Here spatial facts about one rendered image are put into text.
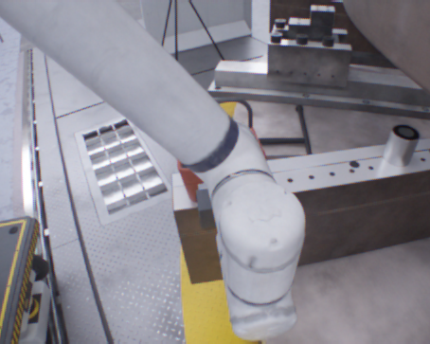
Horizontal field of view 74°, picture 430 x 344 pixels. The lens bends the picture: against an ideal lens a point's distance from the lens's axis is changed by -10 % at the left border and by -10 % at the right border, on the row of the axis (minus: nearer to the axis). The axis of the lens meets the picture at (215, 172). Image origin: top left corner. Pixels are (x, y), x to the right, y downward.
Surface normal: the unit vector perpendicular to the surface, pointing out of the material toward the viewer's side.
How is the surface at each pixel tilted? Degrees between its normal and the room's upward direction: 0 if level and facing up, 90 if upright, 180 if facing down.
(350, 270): 0
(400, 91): 72
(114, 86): 96
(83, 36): 82
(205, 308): 0
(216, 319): 0
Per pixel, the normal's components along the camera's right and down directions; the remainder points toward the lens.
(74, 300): -0.07, -0.74
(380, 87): -0.26, 0.40
